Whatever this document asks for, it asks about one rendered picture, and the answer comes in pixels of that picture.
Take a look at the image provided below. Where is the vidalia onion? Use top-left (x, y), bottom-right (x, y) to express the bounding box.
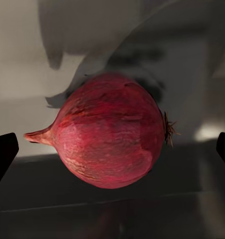
top-left (24, 77), bottom-right (176, 189)

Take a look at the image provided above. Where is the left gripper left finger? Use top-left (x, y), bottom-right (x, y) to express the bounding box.
top-left (0, 132), bottom-right (19, 181)

